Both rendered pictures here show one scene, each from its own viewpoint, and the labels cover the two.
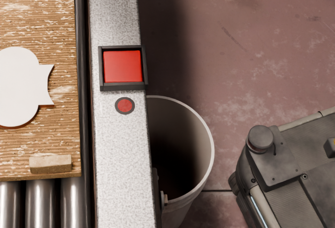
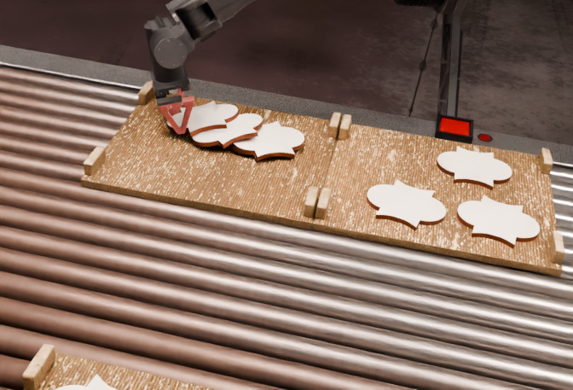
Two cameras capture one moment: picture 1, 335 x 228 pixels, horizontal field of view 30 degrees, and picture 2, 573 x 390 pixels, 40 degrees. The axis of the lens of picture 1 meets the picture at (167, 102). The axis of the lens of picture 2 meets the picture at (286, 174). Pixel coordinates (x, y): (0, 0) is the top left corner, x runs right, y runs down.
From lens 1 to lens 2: 1.56 m
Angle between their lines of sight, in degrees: 50
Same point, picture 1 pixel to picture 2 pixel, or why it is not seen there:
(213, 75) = not seen: hidden behind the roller
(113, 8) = (393, 123)
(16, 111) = (498, 167)
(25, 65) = (456, 157)
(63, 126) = (509, 156)
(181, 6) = not seen: hidden behind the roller
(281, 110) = not seen: hidden behind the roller
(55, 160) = (546, 154)
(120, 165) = (535, 149)
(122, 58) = (448, 125)
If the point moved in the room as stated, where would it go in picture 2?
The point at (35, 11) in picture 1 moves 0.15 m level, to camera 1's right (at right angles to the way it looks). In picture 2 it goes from (398, 148) to (422, 115)
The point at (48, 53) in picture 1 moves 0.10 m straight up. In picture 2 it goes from (442, 149) to (452, 105)
